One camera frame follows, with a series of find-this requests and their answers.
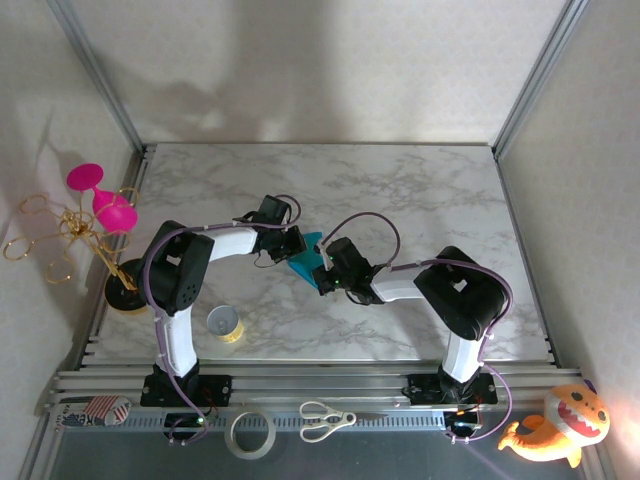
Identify clear tape roll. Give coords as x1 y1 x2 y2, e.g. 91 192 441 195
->
223 407 278 462

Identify gold wire glass rack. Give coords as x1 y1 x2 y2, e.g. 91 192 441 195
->
2 187 151 317

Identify orange shark plush toy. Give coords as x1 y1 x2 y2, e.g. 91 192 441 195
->
497 379 612 469

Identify aluminium frame post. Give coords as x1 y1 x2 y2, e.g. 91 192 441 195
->
492 0 587 160
47 0 147 154

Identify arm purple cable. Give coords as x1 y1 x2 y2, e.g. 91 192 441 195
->
319 212 516 446
141 193 304 447

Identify teal cloth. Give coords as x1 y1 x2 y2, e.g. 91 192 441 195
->
287 231 326 292

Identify yellow label tin can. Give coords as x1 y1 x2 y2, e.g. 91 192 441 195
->
206 304 246 345

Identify flag patterned pouch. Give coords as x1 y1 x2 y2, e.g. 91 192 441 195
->
53 394 133 429

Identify white handled scissors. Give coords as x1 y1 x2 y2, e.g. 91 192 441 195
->
298 400 390 444

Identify pink plastic wine glass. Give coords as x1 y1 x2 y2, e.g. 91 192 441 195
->
67 163 139 235

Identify aluminium rail base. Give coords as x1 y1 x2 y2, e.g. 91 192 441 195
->
33 362 586 416

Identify slotted grey cable duct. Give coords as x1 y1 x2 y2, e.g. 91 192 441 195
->
58 412 447 432

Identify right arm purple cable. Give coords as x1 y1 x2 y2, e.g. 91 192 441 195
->
319 212 516 446

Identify black controller board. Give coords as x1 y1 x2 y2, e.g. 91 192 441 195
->
163 412 214 441
443 407 484 434

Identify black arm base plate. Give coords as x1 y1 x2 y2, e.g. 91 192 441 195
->
407 372 499 406
139 373 234 408

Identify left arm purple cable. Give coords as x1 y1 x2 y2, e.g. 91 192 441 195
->
141 193 304 447

